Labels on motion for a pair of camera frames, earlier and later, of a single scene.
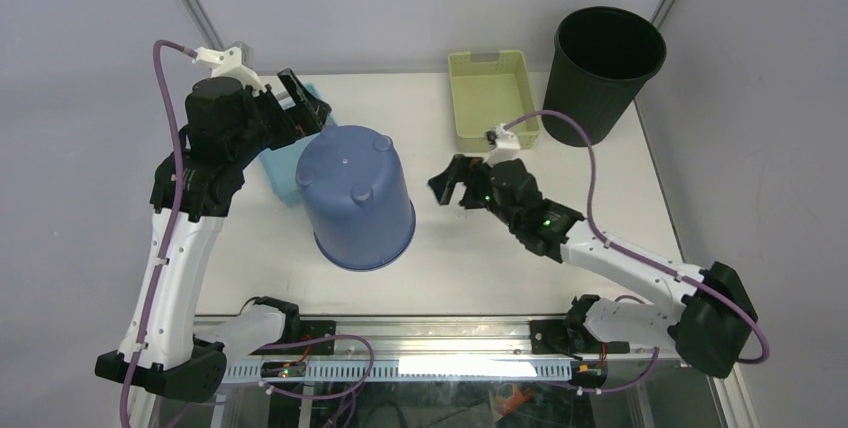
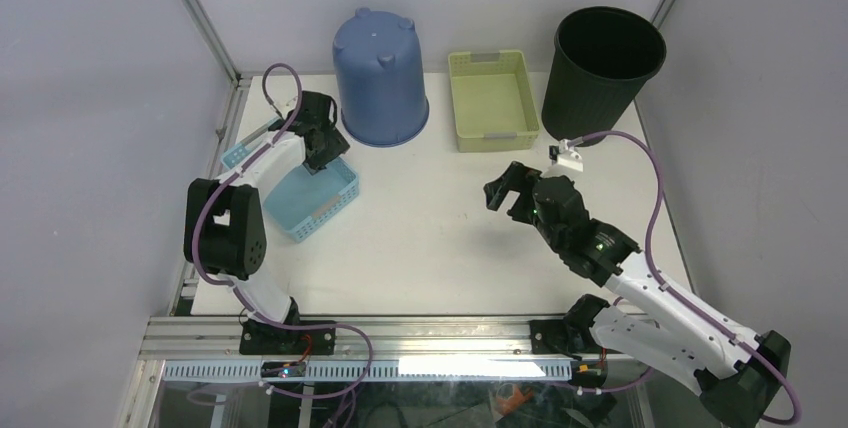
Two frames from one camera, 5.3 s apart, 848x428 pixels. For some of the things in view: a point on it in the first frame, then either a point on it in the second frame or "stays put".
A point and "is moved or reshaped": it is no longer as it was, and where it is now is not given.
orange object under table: x=507 y=405 stays put
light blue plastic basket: x=282 y=164 is moved or reshaped
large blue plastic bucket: x=362 y=212 → x=380 y=79
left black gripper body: x=269 y=125 → x=332 y=147
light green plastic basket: x=486 y=94 stays put
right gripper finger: x=460 y=167 → x=520 y=179
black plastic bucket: x=602 y=57 stays put
